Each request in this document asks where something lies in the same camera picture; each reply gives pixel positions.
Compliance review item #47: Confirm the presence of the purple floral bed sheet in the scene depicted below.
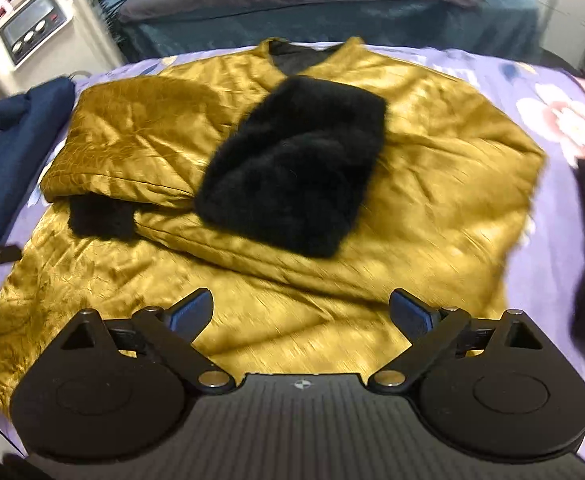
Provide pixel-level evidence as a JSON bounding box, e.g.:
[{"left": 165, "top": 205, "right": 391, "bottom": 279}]
[{"left": 0, "top": 44, "right": 585, "bottom": 456}]

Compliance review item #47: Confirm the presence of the navy blue folded garment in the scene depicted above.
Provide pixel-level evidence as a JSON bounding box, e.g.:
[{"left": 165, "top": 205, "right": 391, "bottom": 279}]
[{"left": 0, "top": 77, "right": 76, "bottom": 243}]

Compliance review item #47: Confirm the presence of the teal bed skirt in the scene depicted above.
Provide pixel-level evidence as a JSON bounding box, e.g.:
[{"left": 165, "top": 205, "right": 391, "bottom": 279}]
[{"left": 111, "top": 0, "right": 541, "bottom": 62}]

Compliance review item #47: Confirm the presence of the white appliance with knobs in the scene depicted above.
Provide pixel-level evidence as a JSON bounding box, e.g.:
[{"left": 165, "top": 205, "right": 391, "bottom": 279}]
[{"left": 0, "top": 0, "right": 73, "bottom": 67}]

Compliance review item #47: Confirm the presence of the gold satin jacket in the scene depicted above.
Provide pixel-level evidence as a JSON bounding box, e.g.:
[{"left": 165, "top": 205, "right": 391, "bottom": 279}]
[{"left": 0, "top": 38, "right": 545, "bottom": 410}]

